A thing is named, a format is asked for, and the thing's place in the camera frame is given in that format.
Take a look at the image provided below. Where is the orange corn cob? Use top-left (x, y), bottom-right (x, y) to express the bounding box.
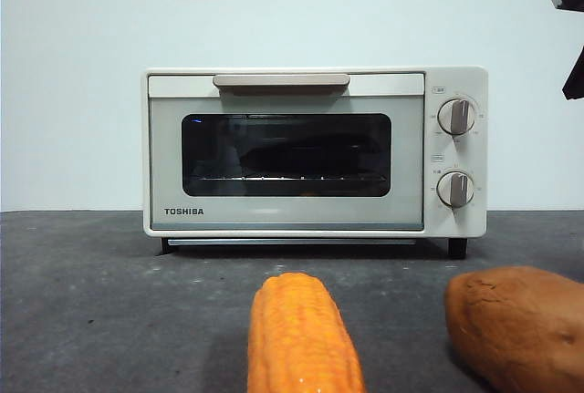
top-left (245, 273), bottom-right (368, 393)

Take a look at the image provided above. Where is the metal wire oven rack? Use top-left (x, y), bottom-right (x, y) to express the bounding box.
top-left (200, 175), bottom-right (389, 183)

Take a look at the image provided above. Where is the glass oven door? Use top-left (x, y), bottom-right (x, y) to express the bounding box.
top-left (148, 72), bottom-right (426, 233)

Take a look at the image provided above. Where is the beige round oven knob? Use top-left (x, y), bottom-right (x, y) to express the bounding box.
top-left (435, 171), bottom-right (475, 209)
top-left (436, 97), bottom-right (478, 137)

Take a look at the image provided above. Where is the cream Toshiba toaster oven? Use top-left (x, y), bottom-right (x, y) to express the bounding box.
top-left (142, 66), bottom-right (489, 260)

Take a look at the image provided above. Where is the purple eggplant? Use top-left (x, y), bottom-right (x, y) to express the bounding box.
top-left (239, 137), bottom-right (380, 173)

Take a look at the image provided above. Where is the brown sweet potato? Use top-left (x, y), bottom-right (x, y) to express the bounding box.
top-left (443, 264), bottom-right (584, 393)

